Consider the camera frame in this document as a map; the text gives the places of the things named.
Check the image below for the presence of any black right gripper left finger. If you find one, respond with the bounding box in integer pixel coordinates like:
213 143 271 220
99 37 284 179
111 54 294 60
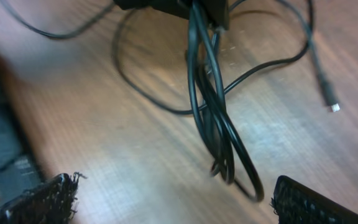
0 172 85 224

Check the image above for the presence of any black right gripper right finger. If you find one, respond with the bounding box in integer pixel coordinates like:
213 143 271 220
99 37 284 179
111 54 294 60
271 175 358 224

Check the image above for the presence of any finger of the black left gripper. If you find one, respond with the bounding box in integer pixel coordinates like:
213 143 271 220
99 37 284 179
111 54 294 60
114 0 229 30

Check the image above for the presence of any black USB cable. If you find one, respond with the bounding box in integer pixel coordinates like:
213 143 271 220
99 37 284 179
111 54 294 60
112 0 341 203
0 0 116 40

